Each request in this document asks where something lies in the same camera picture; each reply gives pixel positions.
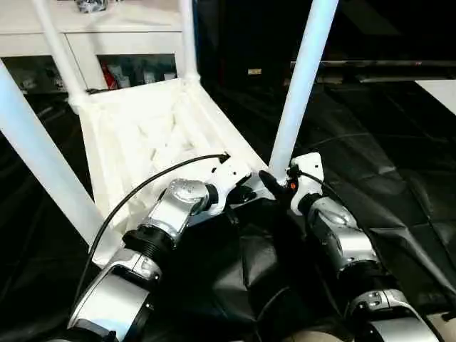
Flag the white plastic table leg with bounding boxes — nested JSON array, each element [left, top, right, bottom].
[[30, 0, 90, 110], [267, 0, 340, 183], [177, 0, 201, 86], [0, 58, 108, 251]]

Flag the white plastic table top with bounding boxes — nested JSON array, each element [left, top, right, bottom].
[[69, 78, 271, 269]]

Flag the black plastic sheet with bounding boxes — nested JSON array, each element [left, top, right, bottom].
[[0, 76, 456, 342]]

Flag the white flat board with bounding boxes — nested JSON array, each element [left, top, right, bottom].
[[414, 79, 456, 118]]

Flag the black backdrop cloth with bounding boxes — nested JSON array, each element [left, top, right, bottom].
[[192, 0, 456, 85]]

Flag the white glass-door cabinet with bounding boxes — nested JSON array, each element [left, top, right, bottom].
[[0, 0, 187, 94]]

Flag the small grey patterned ornament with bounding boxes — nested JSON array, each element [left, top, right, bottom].
[[74, 0, 105, 14]]

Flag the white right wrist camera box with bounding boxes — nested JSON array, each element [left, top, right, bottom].
[[286, 152, 326, 217]]

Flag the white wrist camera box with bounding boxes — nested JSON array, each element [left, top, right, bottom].
[[209, 155, 254, 217], [286, 152, 326, 217]]

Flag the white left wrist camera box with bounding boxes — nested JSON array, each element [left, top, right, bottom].
[[209, 155, 254, 217]]

